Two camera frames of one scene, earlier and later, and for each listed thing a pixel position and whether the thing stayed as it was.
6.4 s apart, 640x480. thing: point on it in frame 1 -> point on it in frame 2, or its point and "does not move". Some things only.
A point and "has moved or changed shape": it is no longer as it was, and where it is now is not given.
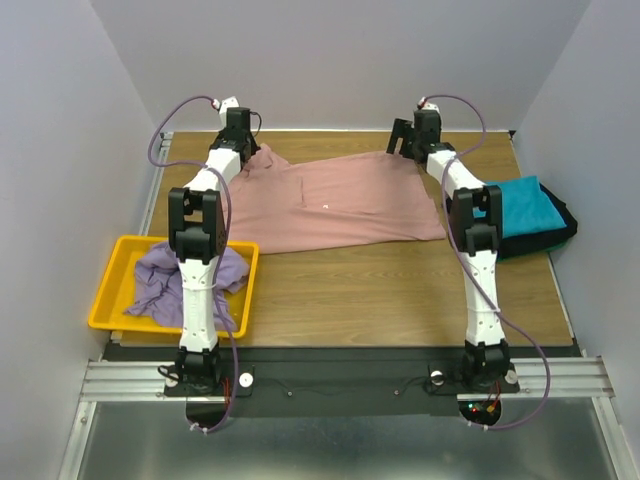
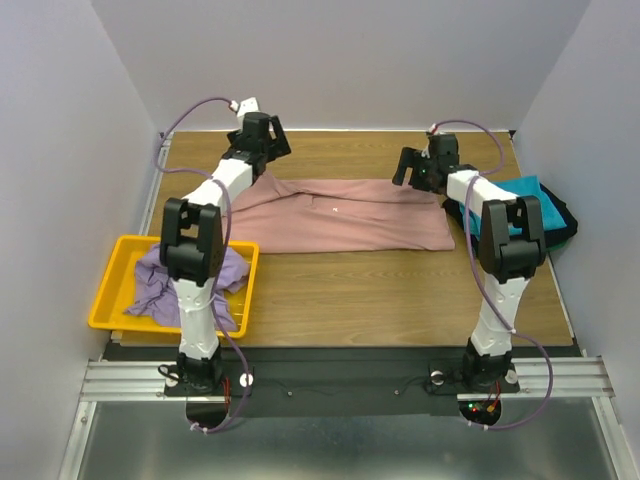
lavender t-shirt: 158,286 does not move
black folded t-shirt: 537,241 does not move
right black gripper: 400,136 -> 408,167
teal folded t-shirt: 524,207 does not move
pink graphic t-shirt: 336,202 has moved or changed shape
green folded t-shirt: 556,247 does not move
